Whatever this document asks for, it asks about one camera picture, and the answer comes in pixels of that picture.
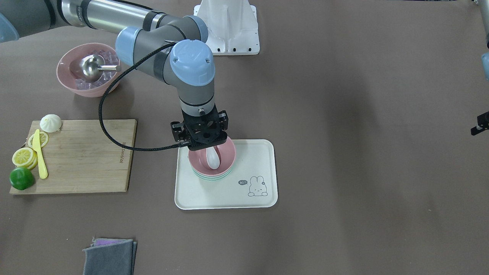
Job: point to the lemon half slice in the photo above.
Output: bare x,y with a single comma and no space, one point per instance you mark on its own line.
43,137

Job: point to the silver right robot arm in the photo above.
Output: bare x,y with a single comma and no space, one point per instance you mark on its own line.
168,48

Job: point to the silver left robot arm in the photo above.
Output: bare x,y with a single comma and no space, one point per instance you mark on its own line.
483,6

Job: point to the grey folded cloth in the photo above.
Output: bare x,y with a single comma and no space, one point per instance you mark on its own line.
110,256

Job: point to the cream rabbit tray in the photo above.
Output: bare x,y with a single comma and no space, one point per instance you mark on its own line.
251,184

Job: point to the lemon slices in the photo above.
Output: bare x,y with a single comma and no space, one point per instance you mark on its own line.
25,157

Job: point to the metal ice scoop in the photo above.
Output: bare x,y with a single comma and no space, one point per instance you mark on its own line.
93,66

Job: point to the green bowl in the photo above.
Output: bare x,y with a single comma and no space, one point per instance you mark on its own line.
212,177

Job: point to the yellow plastic knife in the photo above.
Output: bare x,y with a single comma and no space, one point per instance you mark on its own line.
42,168

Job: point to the bamboo cutting board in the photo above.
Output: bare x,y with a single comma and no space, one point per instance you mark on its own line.
81,159

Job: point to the white garlic bulb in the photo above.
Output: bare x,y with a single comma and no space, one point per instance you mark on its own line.
50,123

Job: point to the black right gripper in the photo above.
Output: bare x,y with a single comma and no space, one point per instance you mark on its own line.
176,132

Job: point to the white ceramic spoon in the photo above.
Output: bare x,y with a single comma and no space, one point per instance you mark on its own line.
213,159

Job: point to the large pink ice bowl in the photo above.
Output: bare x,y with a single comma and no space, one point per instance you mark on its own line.
76,84

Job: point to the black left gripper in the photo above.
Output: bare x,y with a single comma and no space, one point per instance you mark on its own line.
482,124

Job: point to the green lime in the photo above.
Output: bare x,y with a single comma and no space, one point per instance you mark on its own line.
21,178

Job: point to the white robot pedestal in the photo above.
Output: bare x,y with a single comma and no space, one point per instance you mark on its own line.
232,26

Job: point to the small pink bowl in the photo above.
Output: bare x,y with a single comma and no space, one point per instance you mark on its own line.
226,152

